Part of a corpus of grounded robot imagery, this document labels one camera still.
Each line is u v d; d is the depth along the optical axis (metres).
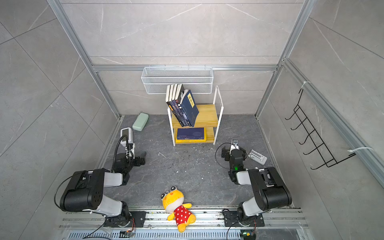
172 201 0.73
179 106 0.76
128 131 1.04
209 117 0.91
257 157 0.95
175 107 0.75
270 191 0.45
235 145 0.78
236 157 0.69
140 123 1.11
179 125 0.86
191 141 0.98
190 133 0.98
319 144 0.63
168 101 0.72
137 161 0.84
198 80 0.99
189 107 0.85
